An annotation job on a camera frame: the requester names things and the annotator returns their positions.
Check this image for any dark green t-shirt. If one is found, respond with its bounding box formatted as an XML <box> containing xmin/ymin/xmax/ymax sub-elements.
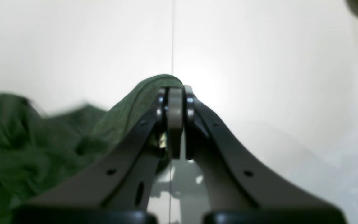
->
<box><xmin>0</xmin><ymin>75</ymin><xmax>183</xmax><ymax>224</ymax></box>

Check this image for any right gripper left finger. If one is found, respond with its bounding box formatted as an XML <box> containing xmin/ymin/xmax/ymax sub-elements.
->
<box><xmin>13</xmin><ymin>88</ymin><xmax>169</xmax><ymax>224</ymax></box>

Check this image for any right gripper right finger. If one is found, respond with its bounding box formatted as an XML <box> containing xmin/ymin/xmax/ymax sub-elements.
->
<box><xmin>168</xmin><ymin>86</ymin><xmax>347</xmax><ymax>224</ymax></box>

